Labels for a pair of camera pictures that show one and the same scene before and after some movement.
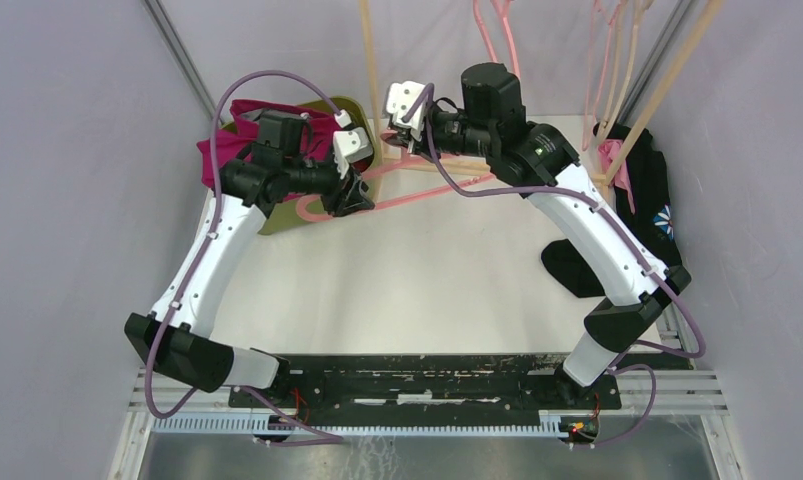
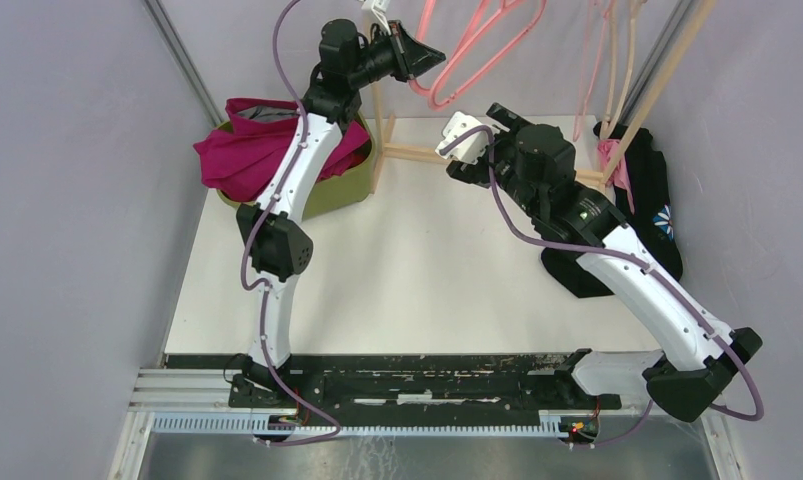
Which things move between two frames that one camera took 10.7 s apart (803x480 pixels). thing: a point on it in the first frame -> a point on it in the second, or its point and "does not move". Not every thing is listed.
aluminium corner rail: [157, 10] does not move
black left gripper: [351, 197] -> [409, 57]
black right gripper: [420, 146] -> [509, 118]
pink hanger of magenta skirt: [301, 206] -> [424, 11]
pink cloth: [608, 150] does not move
